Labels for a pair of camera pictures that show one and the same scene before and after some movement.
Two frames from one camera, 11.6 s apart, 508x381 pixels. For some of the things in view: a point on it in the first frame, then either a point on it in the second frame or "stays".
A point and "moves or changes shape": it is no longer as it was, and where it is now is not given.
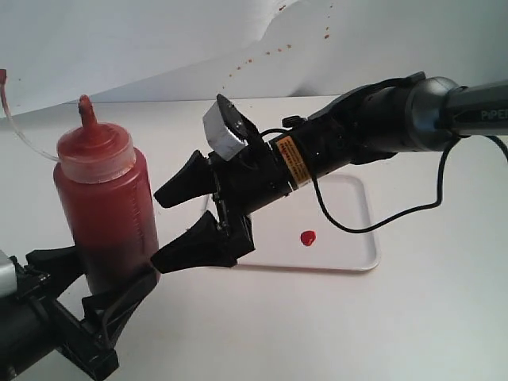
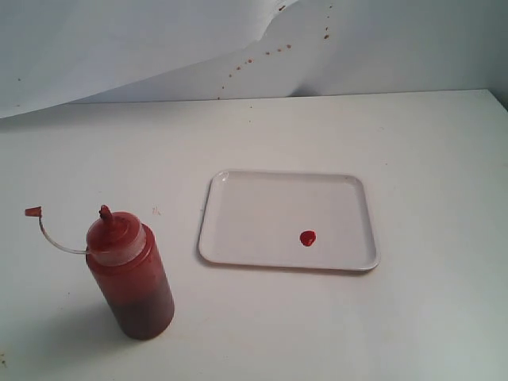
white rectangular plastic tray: [294, 230] stays
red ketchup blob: [307, 237] stays
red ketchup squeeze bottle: [107, 202] moves or changes shape
